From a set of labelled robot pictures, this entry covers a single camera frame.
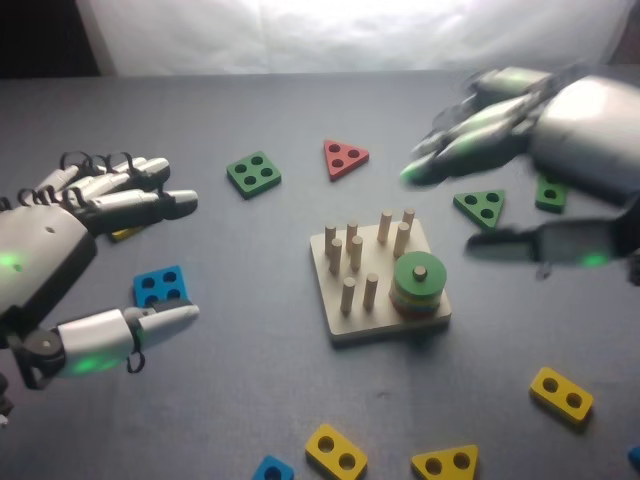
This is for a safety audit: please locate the green square four-hole block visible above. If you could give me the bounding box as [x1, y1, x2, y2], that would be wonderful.
[225, 151, 282, 200]

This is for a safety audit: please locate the blue block with hole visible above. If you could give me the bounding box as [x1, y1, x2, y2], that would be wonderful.
[251, 454, 295, 480]

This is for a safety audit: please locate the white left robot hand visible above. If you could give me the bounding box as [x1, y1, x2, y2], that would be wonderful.
[0, 149, 201, 392]

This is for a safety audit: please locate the stack of coloured rings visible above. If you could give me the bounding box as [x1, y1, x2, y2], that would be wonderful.
[388, 251, 448, 324]

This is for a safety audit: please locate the white backdrop sheet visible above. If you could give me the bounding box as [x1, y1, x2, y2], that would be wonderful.
[74, 0, 637, 77]

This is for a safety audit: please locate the green triangle three-hole block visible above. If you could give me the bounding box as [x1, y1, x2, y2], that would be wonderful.
[452, 189, 506, 231]

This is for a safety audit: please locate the blue square four-hole block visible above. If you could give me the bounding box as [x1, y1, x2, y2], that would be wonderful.
[132, 264, 194, 309]

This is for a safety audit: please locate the wooden peg board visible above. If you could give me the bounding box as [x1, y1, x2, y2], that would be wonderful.
[308, 207, 452, 347]

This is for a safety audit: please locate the yellow rectangle two-hole block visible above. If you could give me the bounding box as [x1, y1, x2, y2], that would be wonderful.
[304, 423, 369, 480]
[529, 367, 595, 425]

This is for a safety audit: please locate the red triangle three-hole block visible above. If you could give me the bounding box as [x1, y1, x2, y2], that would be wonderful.
[322, 139, 371, 182]

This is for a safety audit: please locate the grey table cloth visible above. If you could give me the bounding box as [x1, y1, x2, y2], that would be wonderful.
[0, 72, 640, 480]

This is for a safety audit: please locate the green rectangle two-hole block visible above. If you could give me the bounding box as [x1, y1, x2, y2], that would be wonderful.
[534, 174, 569, 214]

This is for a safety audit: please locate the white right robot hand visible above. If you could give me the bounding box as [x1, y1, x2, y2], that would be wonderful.
[399, 64, 640, 269]

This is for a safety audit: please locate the yellow flat block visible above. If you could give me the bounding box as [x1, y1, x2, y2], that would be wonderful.
[110, 225, 147, 244]

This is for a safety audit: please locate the yellow triangle block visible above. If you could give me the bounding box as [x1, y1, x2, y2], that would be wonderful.
[410, 444, 480, 480]

